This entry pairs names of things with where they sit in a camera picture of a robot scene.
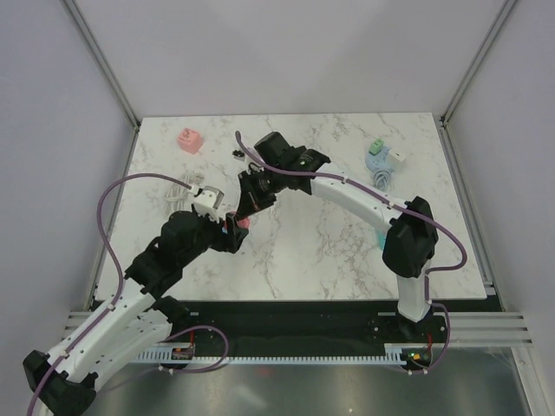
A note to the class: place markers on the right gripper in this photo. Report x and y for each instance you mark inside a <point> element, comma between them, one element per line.
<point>251,199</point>

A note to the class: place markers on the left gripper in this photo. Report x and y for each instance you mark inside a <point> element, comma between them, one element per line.
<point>231,242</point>

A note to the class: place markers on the pink plug adapter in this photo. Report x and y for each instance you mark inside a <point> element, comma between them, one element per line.
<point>244,223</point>

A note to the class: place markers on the pink cube socket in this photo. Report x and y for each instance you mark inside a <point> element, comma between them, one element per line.
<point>190,140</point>

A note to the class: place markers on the blue round power strip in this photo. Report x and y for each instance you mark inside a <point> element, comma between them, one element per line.
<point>378,162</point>

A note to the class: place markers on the green plug adapter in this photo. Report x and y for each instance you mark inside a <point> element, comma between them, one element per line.
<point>376,147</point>

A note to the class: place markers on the white cube adapter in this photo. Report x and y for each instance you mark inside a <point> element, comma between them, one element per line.
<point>395,159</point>

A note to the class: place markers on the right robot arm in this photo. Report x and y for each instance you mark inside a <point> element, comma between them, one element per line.
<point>407,226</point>

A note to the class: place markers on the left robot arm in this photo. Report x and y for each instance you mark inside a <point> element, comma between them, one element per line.
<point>67,378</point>

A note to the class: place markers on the teal triangular power strip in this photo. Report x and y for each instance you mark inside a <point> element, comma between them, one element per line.
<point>381,239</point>

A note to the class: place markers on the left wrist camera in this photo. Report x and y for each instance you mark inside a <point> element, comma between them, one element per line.
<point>206,202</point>

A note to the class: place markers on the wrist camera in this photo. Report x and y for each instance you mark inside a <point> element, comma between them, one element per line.
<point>240,155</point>
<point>206,202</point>

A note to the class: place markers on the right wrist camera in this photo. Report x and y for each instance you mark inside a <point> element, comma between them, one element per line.
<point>240,155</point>

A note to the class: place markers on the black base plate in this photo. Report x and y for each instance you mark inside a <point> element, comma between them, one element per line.
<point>352,326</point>

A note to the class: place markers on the white cable duct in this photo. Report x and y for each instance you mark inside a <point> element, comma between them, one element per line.
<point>182,354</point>

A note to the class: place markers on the right aluminium frame post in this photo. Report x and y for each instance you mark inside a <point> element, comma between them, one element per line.
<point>486,46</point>

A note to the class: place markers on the aluminium frame post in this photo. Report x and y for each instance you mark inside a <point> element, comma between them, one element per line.
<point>94,48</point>
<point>486,46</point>

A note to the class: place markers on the left aluminium frame post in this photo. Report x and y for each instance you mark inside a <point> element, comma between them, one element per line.
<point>94,48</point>

